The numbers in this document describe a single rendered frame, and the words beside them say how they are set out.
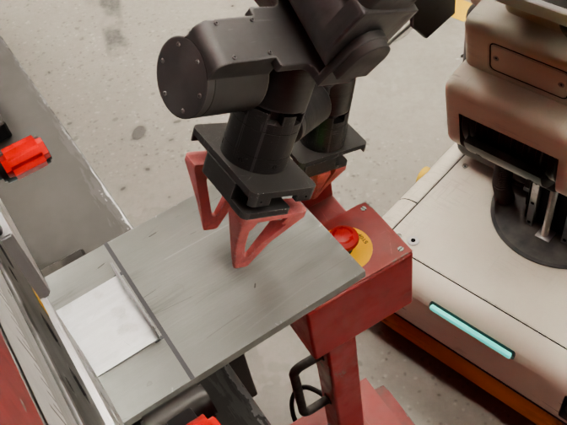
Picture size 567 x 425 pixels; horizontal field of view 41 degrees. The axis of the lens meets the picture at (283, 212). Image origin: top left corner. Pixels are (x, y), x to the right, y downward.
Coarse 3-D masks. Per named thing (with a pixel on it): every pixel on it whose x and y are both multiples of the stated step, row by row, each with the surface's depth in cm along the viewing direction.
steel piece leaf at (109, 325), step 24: (96, 288) 70; (120, 288) 70; (72, 312) 68; (96, 312) 68; (120, 312) 68; (144, 312) 65; (96, 336) 66; (120, 336) 66; (144, 336) 66; (96, 360) 65; (120, 360) 65
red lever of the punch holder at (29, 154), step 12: (12, 144) 37; (24, 144) 37; (36, 144) 37; (0, 156) 44; (12, 156) 37; (24, 156) 36; (36, 156) 37; (48, 156) 37; (0, 168) 44; (12, 168) 36; (24, 168) 37; (36, 168) 37; (12, 180) 44
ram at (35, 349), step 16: (0, 272) 28; (16, 304) 27; (16, 320) 24; (0, 336) 18; (32, 336) 26; (0, 352) 17; (32, 352) 23; (0, 368) 16; (16, 368) 18; (48, 368) 25; (0, 384) 15; (16, 384) 17; (48, 384) 23; (0, 400) 14; (16, 400) 15; (32, 400) 18; (64, 400) 24; (0, 416) 13; (16, 416) 14; (32, 416) 16; (64, 416) 22
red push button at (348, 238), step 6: (336, 228) 96; (342, 228) 95; (348, 228) 95; (336, 234) 95; (342, 234) 95; (348, 234) 95; (354, 234) 95; (342, 240) 94; (348, 240) 94; (354, 240) 94; (348, 246) 94; (354, 246) 94; (348, 252) 96
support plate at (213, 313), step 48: (144, 240) 73; (192, 240) 72; (288, 240) 71; (336, 240) 70; (144, 288) 69; (192, 288) 69; (240, 288) 68; (288, 288) 67; (336, 288) 67; (192, 336) 66; (240, 336) 65; (144, 384) 63; (192, 384) 63
